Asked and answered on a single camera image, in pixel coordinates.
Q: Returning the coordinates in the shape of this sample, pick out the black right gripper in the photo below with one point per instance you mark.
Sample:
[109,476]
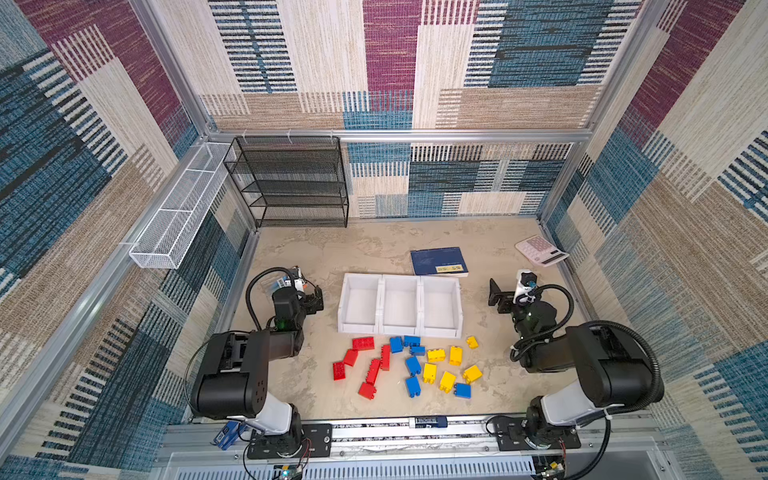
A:
[504,297]

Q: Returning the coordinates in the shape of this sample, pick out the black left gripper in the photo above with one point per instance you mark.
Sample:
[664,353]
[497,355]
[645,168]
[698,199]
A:
[309,298]

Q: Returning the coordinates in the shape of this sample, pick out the red small lego brick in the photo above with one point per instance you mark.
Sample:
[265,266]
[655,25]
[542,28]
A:
[350,357]

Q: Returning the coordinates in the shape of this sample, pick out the red long lego brick top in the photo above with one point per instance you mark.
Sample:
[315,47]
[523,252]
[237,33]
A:
[363,343]

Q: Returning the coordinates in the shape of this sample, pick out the red long lego brick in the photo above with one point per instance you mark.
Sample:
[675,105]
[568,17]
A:
[373,371]
[363,343]

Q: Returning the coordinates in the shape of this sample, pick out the yellow long lego brick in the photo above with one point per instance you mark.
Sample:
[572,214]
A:
[436,355]

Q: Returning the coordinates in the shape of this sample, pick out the blue long lego brick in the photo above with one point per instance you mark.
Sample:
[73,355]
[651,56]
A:
[409,340]

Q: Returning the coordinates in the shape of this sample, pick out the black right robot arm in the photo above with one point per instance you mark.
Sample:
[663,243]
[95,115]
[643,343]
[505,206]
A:
[617,370]

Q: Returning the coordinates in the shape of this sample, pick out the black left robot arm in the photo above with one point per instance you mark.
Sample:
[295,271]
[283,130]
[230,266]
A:
[232,381]

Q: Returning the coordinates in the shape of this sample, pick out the pack of coloured markers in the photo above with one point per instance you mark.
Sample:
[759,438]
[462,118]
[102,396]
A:
[281,282]

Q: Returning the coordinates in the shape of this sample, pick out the pink calculator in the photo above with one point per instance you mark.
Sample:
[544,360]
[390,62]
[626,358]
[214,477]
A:
[541,252]

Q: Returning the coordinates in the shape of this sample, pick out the white right bin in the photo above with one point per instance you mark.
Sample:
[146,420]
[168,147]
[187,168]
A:
[442,307]

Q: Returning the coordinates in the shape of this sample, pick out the white bin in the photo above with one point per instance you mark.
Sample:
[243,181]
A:
[359,310]
[442,307]
[400,305]

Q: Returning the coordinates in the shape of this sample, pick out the blue book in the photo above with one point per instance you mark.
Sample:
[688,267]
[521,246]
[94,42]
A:
[446,261]

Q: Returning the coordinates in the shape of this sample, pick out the white left bin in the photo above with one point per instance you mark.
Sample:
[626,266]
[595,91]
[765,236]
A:
[359,310]

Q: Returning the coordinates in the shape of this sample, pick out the white middle bin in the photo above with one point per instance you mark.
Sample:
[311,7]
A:
[400,305]

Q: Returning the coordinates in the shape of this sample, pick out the red lego brick bottom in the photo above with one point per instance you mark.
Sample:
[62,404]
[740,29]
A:
[367,390]

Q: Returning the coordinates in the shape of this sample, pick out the black wire shelf rack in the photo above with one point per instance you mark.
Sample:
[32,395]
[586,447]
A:
[290,181]

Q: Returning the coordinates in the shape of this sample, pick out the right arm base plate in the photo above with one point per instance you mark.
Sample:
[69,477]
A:
[514,433]

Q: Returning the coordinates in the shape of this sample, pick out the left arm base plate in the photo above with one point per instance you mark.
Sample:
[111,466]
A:
[313,440]

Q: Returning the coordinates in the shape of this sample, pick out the white wire mesh basket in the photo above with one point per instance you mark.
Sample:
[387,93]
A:
[165,241]

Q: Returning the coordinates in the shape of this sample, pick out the aluminium front rail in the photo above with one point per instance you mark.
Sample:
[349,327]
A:
[396,448]

